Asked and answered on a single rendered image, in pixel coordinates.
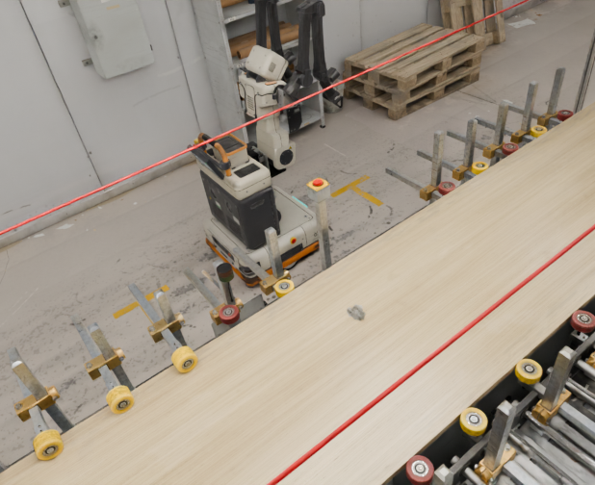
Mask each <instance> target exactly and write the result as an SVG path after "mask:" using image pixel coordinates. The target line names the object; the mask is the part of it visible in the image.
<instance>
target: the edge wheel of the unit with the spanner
mask: <svg viewBox="0 0 595 485"><path fill-rule="evenodd" d="M219 316H220V320H221V322H222V323H224V324H233V323H235V322H236V321H238V319H239V318H240V313H239V309H238V308H237V307H236V306H235V305H226V306H223V307H222V308H221V309H220V312H219Z"/></svg>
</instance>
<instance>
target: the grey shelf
mask: <svg viewBox="0 0 595 485"><path fill-rule="evenodd" d="M278 1H279V2H278V3H277V14H278V22H280V21H283V19H284V22H285V23H288V22H290V23H291V24H292V26H293V25H295V24H298V23H299V22H298V12H297V6H298V5H300V4H301V3H303V2H305V1H306V0H278ZM191 2H192V6H193V10H194V18H195V22H196V26H197V30H198V34H199V38H200V42H201V46H202V51H203V55H204V59H205V63H206V66H207V71H208V75H209V79H210V83H211V88H212V92H213V95H214V99H215V103H216V108H217V112H218V116H219V120H220V128H221V131H222V133H225V132H228V131H230V130H232V129H234V128H237V127H239V126H241V125H243V124H246V123H248V122H250V121H252V120H254V119H255V118H254V117H252V116H250V115H248V114H247V113H245V108H246V103H245V100H243V101H242V100H241V99H240V94H239V90H238V85H237V82H239V80H238V77H239V74H238V68H239V69H240V68H242V69H244V68H245V67H246V60H247V58H248V57H246V58H244V59H241V60H240V59H239V58H238V56H236V57H233V58H232V57H231V52H230V47H229V42H228V40H229V39H231V38H235V37H238V36H240V35H243V34H246V33H249V32H252V31H255V30H256V19H255V4H248V0H246V1H244V2H241V3H238V4H235V5H232V6H228V7H225V8H221V3H220V0H191ZM281 5H282V7H281ZM287 6H288V7H287ZM282 13H283V14H282ZM287 15H288V16H287ZM226 43H227V44H226ZM281 45H282V49H283V52H284V54H286V53H287V50H288V51H290V52H293V54H294V55H295V56H296V58H297V59H296V60H295V62H294V66H296V65H297V64H298V39H295V40H292V41H290V42H287V43H284V44H281ZM227 48H228V49H227ZM228 51H229V52H228ZM229 56H230V57H229ZM313 63H314V55H313V41H312V29H310V51H309V65H310V70H311V75H312V76H313V68H314V67H313ZM235 85H236V86H235ZM320 90H322V87H321V85H320V81H319V80H317V79H316V78H314V77H313V83H312V85H311V86H310V87H309V88H305V87H300V89H299V90H298V92H297V96H296V98H297V99H298V100H299V99H302V98H304V97H306V96H308V95H311V94H313V93H315V92H317V91H320ZM300 103H302V106H300V110H301V118H302V123H301V125H300V127H299V129H300V128H302V127H304V126H306V125H308V124H310V123H313V122H315V121H317V120H319V119H322V125H320V127H321V128H324V127H325V125H324V115H323V94H322V93H319V94H317V95H315V96H312V97H310V98H308V99H306V100H303V101H301V102H300ZM256 125H257V121H256V122H253V123H251V124H249V125H247V126H245V127H243V128H241V129H239V130H236V131H234V132H232V133H230V134H232V135H234V136H235V137H237V138H238V139H240V140H242V141H243V142H245V143H249V142H251V141H254V142H255V143H257V135H256ZM279 127H281V128H283V129H284V130H286V131H287V132H288V133H289V134H290V131H289V124H288V119H287V120H285V121H283V122H282V121H280V120H279Z"/></svg>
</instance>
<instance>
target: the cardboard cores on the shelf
mask: <svg viewBox="0 0 595 485"><path fill-rule="evenodd" d="M244 1H246V0H220V3H221V8H225V7H228V6H232V5H235V4H238V3H241V2H244ZM278 23H279V31H280V39H281V44H284V43H287V42H290V41H292V40H295V39H298V24H299V23H298V24H295V25H293V26H292V24H291V23H290V22H288V23H285V22H284V21H280V22H278ZM228 42H229V47H230V52H231V57H232V58H233V57H236V56H238V58H239V59H240V60H241V59H244V58H246V57H248V56H249V54H250V52H251V50H252V48H253V46H255V45H256V30H255V31H252V32H249V33H246V34H243V35H240V36H238V37H235V38H231V39H229V40H228ZM267 48H268V49H271V36H270V28H269V26H267Z"/></svg>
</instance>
